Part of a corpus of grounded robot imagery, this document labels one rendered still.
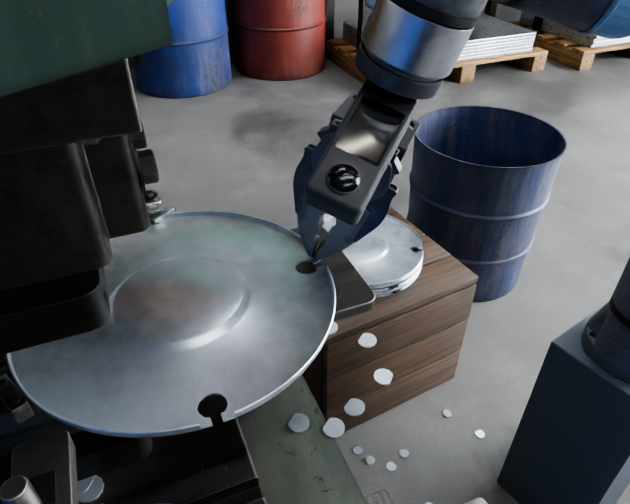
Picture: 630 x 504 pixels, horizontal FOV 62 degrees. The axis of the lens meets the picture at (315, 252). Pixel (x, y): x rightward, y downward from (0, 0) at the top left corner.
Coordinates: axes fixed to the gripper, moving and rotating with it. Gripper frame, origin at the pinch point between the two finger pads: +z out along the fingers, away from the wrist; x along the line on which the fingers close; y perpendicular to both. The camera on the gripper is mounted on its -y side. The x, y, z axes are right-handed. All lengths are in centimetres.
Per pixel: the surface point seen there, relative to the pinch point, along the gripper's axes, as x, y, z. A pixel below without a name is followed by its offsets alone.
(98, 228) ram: 11.8, -18.1, -9.1
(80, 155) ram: 13.4, -17.8, -13.8
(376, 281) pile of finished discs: -10, 46, 39
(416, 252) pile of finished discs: -16, 59, 37
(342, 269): -3.2, 0.1, 0.5
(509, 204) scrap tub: -34, 92, 33
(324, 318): -3.8, -7.3, 0.1
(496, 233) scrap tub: -36, 91, 43
